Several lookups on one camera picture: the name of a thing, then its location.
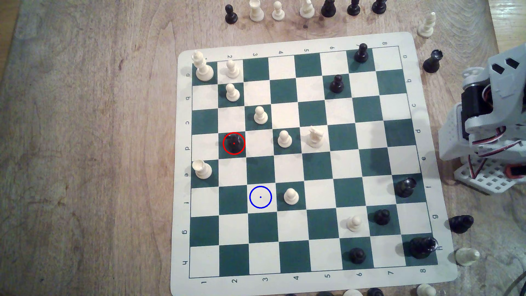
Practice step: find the black chess piece round top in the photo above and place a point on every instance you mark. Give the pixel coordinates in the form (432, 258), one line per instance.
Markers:
(234, 144)

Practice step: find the white grid robot base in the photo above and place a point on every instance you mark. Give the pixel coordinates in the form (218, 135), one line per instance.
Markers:
(489, 179)

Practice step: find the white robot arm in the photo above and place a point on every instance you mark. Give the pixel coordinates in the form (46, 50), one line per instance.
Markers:
(505, 86)

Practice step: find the white pawn chess piece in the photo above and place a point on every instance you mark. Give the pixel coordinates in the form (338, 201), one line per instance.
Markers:
(232, 70)
(260, 117)
(291, 197)
(354, 224)
(278, 14)
(284, 140)
(232, 94)

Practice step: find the white knight chess piece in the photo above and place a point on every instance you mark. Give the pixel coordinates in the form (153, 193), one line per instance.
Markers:
(315, 137)

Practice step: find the white rook chess piece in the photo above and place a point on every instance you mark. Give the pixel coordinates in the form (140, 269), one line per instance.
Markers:
(257, 14)
(203, 170)

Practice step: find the white king chess piece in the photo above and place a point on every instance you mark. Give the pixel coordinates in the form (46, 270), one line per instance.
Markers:
(204, 73)

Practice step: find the black pawn chess piece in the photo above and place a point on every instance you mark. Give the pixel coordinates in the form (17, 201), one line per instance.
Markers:
(231, 16)
(337, 85)
(361, 54)
(382, 217)
(357, 255)

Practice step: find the tall white chess piece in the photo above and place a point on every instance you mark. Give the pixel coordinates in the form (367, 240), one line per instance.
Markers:
(307, 11)
(466, 257)

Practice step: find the tall black chess piece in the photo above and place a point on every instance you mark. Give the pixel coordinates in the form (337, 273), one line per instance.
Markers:
(354, 9)
(404, 188)
(328, 10)
(379, 7)

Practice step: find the large black chess piece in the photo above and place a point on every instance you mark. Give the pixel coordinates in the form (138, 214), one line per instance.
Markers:
(421, 247)

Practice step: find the black rook chess piece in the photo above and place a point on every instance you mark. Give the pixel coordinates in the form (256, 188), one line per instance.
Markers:
(431, 64)

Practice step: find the white bishop chess piece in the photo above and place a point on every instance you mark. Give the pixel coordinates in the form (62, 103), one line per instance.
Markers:
(426, 28)

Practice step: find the black knight chess piece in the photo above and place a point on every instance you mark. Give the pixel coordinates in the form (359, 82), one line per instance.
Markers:
(461, 224)

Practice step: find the green white chessboard mat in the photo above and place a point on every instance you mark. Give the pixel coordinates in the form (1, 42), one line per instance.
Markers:
(287, 166)

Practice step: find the orange black clamp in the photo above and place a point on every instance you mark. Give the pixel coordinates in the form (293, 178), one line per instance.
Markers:
(515, 171)

